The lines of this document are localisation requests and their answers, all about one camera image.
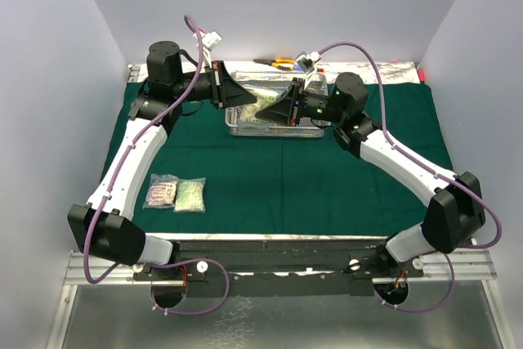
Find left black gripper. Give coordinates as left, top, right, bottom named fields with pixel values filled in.
left=172, top=60, right=257, bottom=108

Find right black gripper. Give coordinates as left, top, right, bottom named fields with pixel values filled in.
left=257, top=78, right=345, bottom=128

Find dark green surgical cloth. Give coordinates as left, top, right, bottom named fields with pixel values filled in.
left=133, top=104, right=426, bottom=236

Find pink instrument packet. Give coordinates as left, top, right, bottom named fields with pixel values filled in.
left=143, top=174, right=179, bottom=208

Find green packet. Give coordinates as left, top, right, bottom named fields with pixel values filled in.
left=238, top=87, right=279, bottom=129

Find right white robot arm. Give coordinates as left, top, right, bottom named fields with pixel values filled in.
left=256, top=72, right=485, bottom=276

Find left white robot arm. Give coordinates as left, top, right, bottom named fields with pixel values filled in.
left=67, top=41, right=256, bottom=280

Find metal mesh instrument tray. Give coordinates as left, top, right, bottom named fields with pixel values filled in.
left=225, top=71, right=330, bottom=138

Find red marker at edge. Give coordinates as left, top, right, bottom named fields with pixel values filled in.
left=418, top=69, right=426, bottom=84

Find yellow handled pliers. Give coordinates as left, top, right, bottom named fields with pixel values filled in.
left=253, top=58, right=295, bottom=71

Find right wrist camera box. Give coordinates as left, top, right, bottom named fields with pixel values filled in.
left=295, top=51, right=321, bottom=87

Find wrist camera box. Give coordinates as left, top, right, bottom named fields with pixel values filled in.
left=295, top=51, right=321, bottom=87
left=199, top=30, right=222, bottom=66

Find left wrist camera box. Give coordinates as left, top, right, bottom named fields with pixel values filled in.
left=199, top=30, right=222, bottom=66

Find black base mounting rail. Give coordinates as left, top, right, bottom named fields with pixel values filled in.
left=133, top=238, right=449, bottom=298

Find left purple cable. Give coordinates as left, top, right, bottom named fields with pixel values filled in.
left=83, top=14, right=230, bottom=317

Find aluminium extrusion frame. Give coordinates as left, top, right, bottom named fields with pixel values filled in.
left=47, top=233, right=514, bottom=348

